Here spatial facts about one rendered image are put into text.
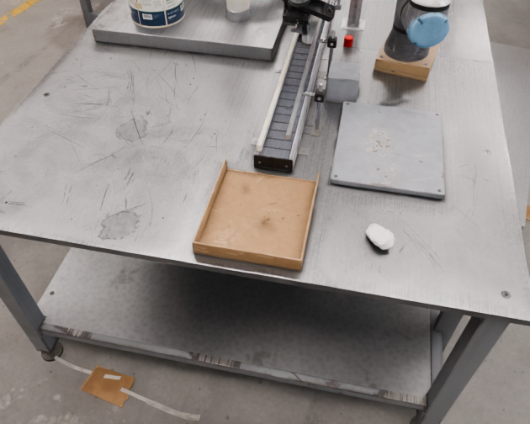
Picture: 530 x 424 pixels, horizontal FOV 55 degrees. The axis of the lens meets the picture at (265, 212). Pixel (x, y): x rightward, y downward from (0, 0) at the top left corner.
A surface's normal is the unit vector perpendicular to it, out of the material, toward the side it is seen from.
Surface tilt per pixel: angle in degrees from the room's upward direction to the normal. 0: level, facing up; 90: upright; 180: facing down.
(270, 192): 0
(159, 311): 1
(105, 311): 1
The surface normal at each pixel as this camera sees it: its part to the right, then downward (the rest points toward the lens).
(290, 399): 0.00, -0.67
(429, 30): 0.01, 0.79
